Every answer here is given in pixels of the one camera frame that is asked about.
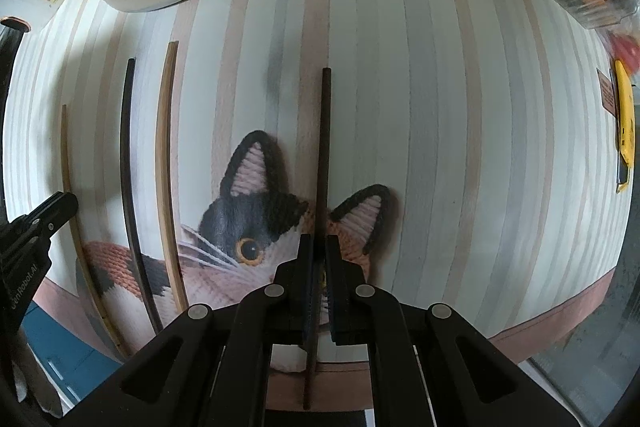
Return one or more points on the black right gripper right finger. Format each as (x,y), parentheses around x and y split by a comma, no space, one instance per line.
(430,367)

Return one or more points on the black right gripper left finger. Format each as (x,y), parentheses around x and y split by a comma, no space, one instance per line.
(208,367)

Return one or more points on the dark chopstick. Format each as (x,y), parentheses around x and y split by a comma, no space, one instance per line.
(318,237)

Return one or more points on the light wooden chopstick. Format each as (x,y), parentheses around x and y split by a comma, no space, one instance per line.
(162,170)

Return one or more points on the thin wooden chopstick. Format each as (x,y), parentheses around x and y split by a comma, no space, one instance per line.
(99,311)

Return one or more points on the blue cabinet front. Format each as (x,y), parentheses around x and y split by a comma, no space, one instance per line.
(75,367)

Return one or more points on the black chopstick on mat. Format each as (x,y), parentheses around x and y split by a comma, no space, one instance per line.
(128,199)

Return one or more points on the striped cat print mat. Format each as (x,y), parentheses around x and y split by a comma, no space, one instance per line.
(473,153)

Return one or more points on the yellow utility knife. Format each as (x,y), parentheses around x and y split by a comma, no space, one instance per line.
(626,140)

